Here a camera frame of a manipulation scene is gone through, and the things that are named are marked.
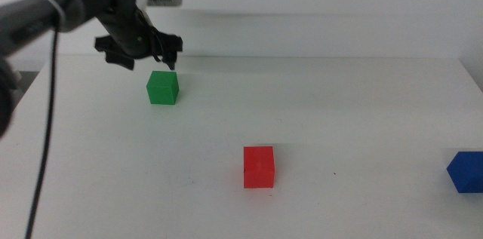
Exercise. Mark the green cube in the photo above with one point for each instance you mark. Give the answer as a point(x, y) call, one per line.
point(162, 88)

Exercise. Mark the red cube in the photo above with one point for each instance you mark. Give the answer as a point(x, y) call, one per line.
point(259, 167)

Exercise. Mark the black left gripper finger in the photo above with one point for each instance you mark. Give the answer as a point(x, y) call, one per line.
point(115, 55)
point(171, 45)

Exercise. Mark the blue cube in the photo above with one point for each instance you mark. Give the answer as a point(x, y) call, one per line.
point(468, 173)

